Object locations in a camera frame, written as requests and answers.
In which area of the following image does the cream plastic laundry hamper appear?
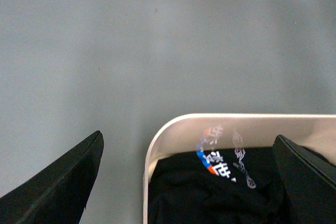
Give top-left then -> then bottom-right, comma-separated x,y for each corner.
143,113 -> 335,223

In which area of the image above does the black printed t-shirt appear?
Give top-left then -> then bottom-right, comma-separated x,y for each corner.
148,147 -> 296,223

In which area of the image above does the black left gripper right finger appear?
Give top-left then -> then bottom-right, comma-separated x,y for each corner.
272,135 -> 335,223

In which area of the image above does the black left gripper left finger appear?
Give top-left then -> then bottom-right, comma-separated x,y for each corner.
1,131 -> 104,223

